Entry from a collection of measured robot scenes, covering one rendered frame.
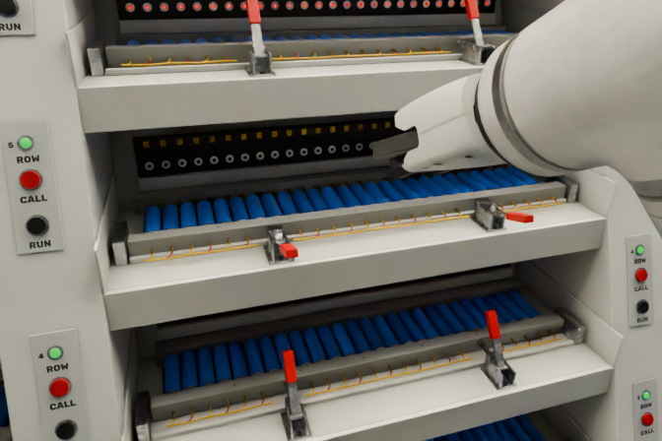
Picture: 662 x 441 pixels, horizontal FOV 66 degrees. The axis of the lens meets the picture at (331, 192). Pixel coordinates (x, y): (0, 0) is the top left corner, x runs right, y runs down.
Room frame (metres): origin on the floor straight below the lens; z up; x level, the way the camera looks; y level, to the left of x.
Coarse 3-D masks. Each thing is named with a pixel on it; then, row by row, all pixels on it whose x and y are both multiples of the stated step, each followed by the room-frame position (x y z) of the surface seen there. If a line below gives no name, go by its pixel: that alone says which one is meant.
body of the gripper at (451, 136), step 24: (432, 96) 0.33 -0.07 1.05; (456, 96) 0.30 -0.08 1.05; (408, 120) 0.36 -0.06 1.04; (432, 120) 0.32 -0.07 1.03; (456, 120) 0.30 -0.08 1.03; (480, 120) 0.29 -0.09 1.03; (432, 144) 0.33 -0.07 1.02; (456, 144) 0.31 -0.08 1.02; (480, 144) 0.29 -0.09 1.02; (408, 168) 0.37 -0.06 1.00; (432, 168) 0.36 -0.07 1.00; (456, 168) 0.37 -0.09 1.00
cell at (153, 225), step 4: (148, 208) 0.63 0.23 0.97; (152, 208) 0.62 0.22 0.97; (156, 208) 0.63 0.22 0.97; (148, 212) 0.62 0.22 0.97; (152, 212) 0.61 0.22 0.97; (156, 212) 0.62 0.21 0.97; (160, 212) 0.63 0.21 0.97; (148, 216) 0.61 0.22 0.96; (152, 216) 0.60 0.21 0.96; (156, 216) 0.61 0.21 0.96; (160, 216) 0.62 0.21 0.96; (148, 220) 0.59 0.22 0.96; (152, 220) 0.59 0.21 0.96; (156, 220) 0.59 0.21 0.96; (160, 220) 0.60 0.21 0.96; (148, 224) 0.58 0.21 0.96; (152, 224) 0.58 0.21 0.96; (156, 224) 0.59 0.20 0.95; (160, 224) 0.59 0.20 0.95; (148, 228) 0.58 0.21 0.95; (152, 228) 0.57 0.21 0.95; (156, 228) 0.58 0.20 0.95; (160, 228) 0.59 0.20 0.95
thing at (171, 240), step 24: (480, 192) 0.67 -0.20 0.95; (504, 192) 0.67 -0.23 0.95; (528, 192) 0.67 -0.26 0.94; (552, 192) 0.68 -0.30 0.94; (288, 216) 0.60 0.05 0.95; (312, 216) 0.60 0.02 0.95; (336, 216) 0.60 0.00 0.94; (360, 216) 0.61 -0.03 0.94; (384, 216) 0.62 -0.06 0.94; (408, 216) 0.63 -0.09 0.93; (144, 240) 0.54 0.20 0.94; (168, 240) 0.55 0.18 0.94; (192, 240) 0.56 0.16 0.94; (216, 240) 0.57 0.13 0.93; (240, 240) 0.58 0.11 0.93
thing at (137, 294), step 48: (576, 192) 0.70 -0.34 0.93; (96, 240) 0.49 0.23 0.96; (336, 240) 0.59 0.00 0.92; (384, 240) 0.59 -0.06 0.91; (432, 240) 0.59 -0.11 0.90; (480, 240) 0.60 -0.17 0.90; (528, 240) 0.63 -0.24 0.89; (576, 240) 0.65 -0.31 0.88; (144, 288) 0.50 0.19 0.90; (192, 288) 0.51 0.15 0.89; (240, 288) 0.53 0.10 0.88; (288, 288) 0.55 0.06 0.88; (336, 288) 0.57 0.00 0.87
